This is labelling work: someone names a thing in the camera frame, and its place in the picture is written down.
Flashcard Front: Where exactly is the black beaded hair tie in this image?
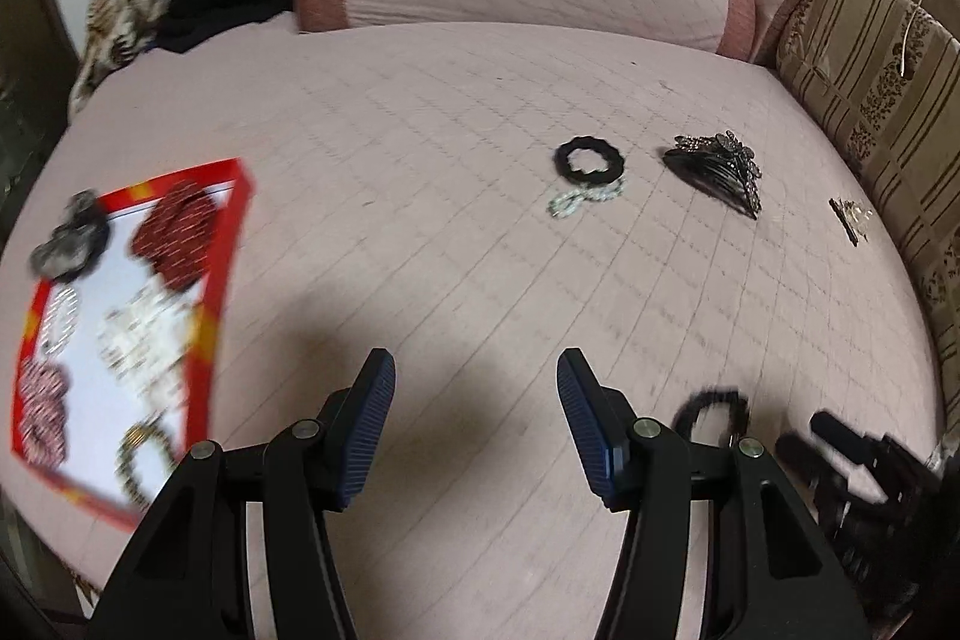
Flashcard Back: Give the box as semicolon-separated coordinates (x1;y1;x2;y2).
670;384;754;450

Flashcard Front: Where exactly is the white pearl bracelet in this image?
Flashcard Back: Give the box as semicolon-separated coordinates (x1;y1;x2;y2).
545;175;628;221

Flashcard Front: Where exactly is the white polka dot scrunchie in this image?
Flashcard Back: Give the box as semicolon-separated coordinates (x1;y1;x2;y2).
98;276;192;413

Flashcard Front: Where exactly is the black butterfly hair claw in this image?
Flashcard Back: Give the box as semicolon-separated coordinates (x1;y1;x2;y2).
661;130;761;221

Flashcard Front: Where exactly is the pink brown knitted scrunchie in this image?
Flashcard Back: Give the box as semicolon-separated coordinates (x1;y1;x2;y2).
18;359;70;470

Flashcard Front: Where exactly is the grey velvet scrunchie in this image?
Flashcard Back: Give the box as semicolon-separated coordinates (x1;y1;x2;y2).
29;190;110;284

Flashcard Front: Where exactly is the red jewelry box tray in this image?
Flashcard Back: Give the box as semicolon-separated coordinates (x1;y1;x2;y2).
10;159;254;530

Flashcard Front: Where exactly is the pink quilted bedspread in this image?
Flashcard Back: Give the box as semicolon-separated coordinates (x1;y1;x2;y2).
2;16;942;638

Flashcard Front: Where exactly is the red polka dot scrunchie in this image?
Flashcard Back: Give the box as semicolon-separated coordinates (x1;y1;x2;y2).
128;181;218;292

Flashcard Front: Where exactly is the clear small hair claw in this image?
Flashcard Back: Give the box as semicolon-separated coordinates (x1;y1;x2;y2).
841;200;874;242

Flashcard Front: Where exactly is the beige striped pillow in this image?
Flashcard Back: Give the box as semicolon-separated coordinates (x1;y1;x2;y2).
773;0;960;350

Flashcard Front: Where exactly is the gold chain bracelet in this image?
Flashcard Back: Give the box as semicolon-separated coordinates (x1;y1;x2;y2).
115;417;186;509

